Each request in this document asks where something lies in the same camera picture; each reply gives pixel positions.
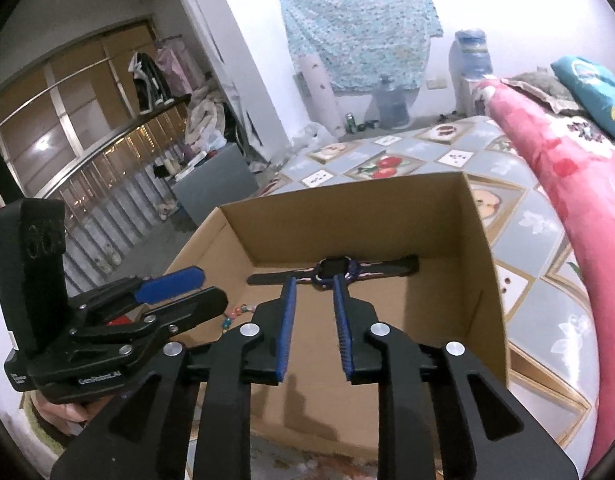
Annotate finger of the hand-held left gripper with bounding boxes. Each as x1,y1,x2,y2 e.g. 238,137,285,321
78,266,206,313
70,286,229,353

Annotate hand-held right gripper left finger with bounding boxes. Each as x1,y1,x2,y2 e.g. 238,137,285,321
50,276,298,480

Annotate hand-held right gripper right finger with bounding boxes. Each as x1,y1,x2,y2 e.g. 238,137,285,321
332,274,578,480

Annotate multicolour glass bead bracelet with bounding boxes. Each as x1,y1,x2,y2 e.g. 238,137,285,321
222,302,258,333

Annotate black purple wristwatch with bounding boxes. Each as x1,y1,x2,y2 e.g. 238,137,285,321
246,255,419,291

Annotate brown cardboard box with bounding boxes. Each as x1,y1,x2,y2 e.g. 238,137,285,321
160,171,509,448

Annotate person's left hand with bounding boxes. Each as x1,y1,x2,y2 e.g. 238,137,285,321
38,393,112,426

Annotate metal stair railing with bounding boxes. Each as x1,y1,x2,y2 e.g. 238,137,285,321
0,95,193,306

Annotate grey cabinet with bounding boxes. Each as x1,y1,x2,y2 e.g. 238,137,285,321
170,142,261,231

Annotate white green fluffy rug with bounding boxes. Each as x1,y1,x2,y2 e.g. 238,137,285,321
20,392,56,466

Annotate pile of pale clothes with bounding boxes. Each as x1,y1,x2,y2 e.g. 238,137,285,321
185,82,228,153

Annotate white plastic bag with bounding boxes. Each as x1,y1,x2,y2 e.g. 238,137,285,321
290,122,338,151

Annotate black and white jacket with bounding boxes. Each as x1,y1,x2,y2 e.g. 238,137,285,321
128,51,176,113

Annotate pink hanging garment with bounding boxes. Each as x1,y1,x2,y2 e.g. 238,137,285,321
155,46,203,98

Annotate fruit print vinyl mat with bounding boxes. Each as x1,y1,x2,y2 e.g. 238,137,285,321
258,115,601,451

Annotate clear blue water bottle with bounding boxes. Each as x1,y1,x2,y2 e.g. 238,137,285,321
370,74,413,128

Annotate white paper roll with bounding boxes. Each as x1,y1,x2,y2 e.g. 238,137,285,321
298,55,347,141

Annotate white water dispenser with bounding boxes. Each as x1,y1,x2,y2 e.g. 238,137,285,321
460,77,489,117

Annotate pink floral blanket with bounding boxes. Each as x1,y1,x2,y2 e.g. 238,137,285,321
470,77,615,480

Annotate blue water dispenser jug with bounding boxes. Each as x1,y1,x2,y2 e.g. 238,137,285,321
455,27,493,81

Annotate grey brown fuzzy blanket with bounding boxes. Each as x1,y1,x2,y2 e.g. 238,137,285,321
502,67,585,113

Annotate teal cartoon pillow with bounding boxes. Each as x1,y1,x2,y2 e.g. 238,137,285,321
550,56,615,148

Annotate teal patterned wall cloth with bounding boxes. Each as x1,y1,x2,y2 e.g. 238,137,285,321
279,0,444,95

